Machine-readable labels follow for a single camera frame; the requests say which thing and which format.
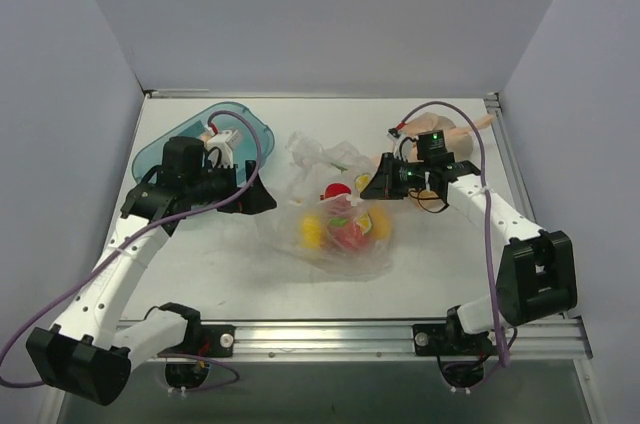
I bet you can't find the clear printed plastic bag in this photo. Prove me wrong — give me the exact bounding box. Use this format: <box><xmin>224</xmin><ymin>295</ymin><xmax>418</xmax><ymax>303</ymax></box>
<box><xmin>258</xmin><ymin>132</ymin><xmax>393</xmax><ymax>279</ymax></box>

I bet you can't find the teal plastic fruit tray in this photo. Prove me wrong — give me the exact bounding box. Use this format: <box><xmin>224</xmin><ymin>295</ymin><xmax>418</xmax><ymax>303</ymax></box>
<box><xmin>131</xmin><ymin>101</ymin><xmax>275</xmax><ymax>185</ymax></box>

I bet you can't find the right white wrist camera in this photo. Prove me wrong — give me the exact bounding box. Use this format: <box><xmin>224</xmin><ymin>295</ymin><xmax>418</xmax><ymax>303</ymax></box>
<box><xmin>387</xmin><ymin>127</ymin><xmax>415</xmax><ymax>161</ymax></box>

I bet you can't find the front aluminium rail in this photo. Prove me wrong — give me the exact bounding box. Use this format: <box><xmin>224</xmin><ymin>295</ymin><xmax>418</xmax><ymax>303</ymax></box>
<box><xmin>54</xmin><ymin>317</ymin><xmax>596</xmax><ymax>364</ymax></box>

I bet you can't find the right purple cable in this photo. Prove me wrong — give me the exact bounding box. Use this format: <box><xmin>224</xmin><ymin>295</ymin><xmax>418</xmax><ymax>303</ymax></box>
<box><xmin>399</xmin><ymin>100</ymin><xmax>518</xmax><ymax>366</ymax></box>

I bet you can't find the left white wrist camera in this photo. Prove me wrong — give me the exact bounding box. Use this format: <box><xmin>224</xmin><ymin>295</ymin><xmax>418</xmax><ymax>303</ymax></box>
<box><xmin>205</xmin><ymin>129</ymin><xmax>243</xmax><ymax>168</ymax></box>

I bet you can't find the orange tied plastic bag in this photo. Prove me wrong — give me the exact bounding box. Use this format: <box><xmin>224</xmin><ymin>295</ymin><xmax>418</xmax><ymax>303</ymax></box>
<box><xmin>403</xmin><ymin>112</ymin><xmax>474</xmax><ymax>213</ymax></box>

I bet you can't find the yellow fake lemon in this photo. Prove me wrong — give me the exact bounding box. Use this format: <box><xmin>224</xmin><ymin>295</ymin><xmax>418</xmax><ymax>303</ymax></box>
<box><xmin>300</xmin><ymin>214</ymin><xmax>325</xmax><ymax>250</ymax></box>

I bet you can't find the orange yellow fake mango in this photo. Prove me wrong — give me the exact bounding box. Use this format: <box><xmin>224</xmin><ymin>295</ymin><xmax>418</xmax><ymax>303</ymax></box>
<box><xmin>369</xmin><ymin>206</ymin><xmax>393</xmax><ymax>241</ymax></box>

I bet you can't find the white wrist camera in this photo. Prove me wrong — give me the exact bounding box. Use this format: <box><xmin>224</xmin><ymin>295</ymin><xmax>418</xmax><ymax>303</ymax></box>
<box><xmin>387</xmin><ymin>127</ymin><xmax>415</xmax><ymax>161</ymax></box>
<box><xmin>205</xmin><ymin>129</ymin><xmax>243</xmax><ymax>168</ymax></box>

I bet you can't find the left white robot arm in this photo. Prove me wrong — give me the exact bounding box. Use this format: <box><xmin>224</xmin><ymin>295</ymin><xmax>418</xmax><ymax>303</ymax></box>
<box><xmin>26</xmin><ymin>136</ymin><xmax>276</xmax><ymax>405</ymax></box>

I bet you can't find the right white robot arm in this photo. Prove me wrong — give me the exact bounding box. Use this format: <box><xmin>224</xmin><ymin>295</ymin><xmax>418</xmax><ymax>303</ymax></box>
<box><xmin>360</xmin><ymin>130</ymin><xmax>578</xmax><ymax>353</ymax></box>

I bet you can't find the red fake apple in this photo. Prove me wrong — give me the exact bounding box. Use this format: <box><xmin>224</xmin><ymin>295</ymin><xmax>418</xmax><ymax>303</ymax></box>
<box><xmin>323</xmin><ymin>182</ymin><xmax>352</xmax><ymax>199</ymax></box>
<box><xmin>327</xmin><ymin>210</ymin><xmax>373</xmax><ymax>252</ymax></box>

